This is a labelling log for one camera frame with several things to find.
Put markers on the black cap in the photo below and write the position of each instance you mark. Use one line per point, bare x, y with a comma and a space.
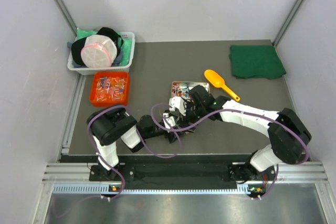
82, 36

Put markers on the orange candy tray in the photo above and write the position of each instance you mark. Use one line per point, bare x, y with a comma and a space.
110, 88

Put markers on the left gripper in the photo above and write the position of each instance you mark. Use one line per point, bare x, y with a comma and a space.
172, 137

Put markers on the white mesh laundry bag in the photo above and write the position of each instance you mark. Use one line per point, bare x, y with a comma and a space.
99, 52

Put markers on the green patterned cloth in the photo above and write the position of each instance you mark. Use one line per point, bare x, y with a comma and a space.
100, 48

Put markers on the dark green folded cloth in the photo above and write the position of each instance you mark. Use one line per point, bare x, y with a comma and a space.
255, 62

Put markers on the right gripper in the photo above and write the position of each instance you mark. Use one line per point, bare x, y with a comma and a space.
188, 119

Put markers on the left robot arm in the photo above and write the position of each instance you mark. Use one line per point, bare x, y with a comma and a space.
105, 127

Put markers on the white cable duct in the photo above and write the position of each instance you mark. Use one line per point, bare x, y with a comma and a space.
106, 189

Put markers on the tan candy box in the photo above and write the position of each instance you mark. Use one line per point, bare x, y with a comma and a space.
182, 88

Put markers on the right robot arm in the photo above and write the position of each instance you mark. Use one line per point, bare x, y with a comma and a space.
287, 134

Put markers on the white plastic basket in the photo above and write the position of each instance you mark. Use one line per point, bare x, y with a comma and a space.
91, 71

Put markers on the yellow plastic scoop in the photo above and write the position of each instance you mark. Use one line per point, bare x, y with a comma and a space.
218, 82

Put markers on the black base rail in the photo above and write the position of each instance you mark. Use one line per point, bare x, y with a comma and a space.
209, 171

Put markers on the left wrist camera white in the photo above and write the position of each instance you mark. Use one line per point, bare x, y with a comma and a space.
169, 121

